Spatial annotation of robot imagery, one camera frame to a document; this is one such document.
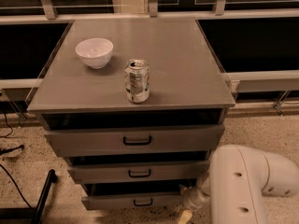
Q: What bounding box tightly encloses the grey bottom drawer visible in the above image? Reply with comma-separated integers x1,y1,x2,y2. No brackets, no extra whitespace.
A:
82,179,196,210

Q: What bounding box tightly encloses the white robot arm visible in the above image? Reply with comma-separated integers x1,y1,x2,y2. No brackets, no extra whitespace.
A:
178,145,299,224

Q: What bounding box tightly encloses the crumpled silver soda can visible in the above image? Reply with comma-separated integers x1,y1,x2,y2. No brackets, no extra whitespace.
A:
124,59,150,104

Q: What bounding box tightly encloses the grey drawer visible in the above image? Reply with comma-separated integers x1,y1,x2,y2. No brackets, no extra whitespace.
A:
82,179,196,210
68,161,208,184
45,124,224,157

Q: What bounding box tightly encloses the grey top drawer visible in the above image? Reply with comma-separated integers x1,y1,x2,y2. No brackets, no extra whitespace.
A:
45,124,224,157

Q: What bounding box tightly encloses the black metal stand leg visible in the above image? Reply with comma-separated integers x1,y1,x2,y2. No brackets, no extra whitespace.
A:
0,169,58,224

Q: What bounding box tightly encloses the grey drawer cabinet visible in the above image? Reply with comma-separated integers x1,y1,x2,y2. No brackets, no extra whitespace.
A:
27,17,236,211

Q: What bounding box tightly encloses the black floor cable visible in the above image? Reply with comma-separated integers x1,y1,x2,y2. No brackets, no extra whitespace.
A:
0,163,34,209

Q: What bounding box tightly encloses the white ceramic bowl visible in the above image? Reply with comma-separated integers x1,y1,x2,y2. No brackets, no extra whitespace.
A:
75,38,114,69

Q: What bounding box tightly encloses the metal window railing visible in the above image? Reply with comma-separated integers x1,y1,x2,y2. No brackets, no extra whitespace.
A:
0,0,299,117

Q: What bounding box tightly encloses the grey middle drawer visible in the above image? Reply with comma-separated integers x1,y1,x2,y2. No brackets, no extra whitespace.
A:
68,161,208,184

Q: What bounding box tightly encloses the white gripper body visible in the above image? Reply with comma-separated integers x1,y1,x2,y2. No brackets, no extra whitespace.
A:
181,173,210,211

